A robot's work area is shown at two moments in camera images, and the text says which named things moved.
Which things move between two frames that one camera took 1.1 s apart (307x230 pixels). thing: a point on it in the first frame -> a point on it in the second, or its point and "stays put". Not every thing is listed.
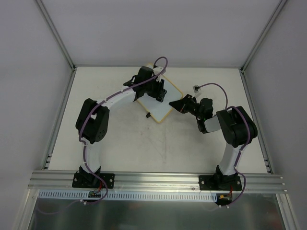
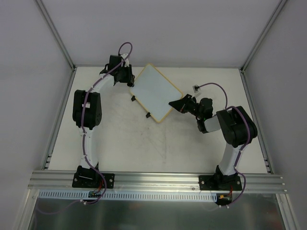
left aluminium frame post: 61,41 stays put
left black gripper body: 159,91 -> 129,75
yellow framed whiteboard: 158,109 stays put
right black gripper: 187,105 stays put
